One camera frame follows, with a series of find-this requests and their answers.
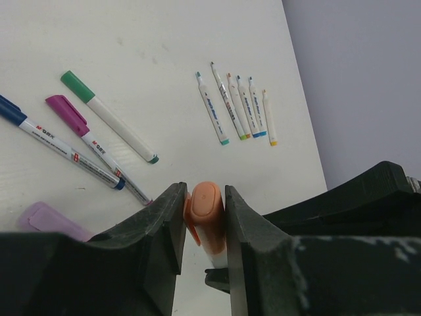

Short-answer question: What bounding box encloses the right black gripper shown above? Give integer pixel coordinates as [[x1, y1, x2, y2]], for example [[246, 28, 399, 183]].
[[264, 161, 420, 236]]

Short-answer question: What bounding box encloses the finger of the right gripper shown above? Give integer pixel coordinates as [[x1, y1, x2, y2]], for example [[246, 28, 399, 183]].
[[205, 268, 230, 293]]

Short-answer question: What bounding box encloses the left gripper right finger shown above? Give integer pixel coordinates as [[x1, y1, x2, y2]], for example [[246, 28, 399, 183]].
[[225, 186, 420, 315]]

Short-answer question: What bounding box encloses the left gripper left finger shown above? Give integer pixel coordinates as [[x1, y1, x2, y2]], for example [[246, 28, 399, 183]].
[[1, 182, 187, 315]]

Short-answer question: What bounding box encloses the orange cap highlighter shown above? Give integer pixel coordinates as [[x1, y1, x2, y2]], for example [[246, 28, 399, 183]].
[[183, 181, 228, 269]]

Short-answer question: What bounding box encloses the yellow cap pen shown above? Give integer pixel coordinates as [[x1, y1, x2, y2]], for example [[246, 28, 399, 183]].
[[262, 90, 278, 146]]

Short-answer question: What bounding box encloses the teal cap pen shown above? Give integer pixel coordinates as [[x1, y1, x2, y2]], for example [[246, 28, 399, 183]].
[[196, 71, 230, 145]]

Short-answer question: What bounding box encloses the light blue cap pen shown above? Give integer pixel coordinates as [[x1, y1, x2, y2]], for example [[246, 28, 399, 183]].
[[236, 75, 260, 138]]

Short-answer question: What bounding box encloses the orange cap pen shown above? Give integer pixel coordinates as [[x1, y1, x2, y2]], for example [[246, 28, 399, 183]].
[[227, 72, 251, 139]]

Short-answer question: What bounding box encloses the lime green cap pen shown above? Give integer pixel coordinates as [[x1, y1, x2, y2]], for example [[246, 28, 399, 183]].
[[210, 61, 247, 140]]

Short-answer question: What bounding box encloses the green cap marker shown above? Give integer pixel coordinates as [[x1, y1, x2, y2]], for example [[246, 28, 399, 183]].
[[61, 70, 159, 164]]

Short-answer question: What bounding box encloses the pink highlighter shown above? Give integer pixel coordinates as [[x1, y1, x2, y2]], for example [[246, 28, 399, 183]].
[[17, 201, 94, 242]]

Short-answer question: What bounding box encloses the magenta cap marker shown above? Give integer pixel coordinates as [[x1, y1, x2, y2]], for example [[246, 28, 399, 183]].
[[45, 95, 153, 206]]

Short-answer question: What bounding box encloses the blue cap marker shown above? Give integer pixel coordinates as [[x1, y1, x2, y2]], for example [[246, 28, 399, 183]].
[[1, 96, 126, 190]]

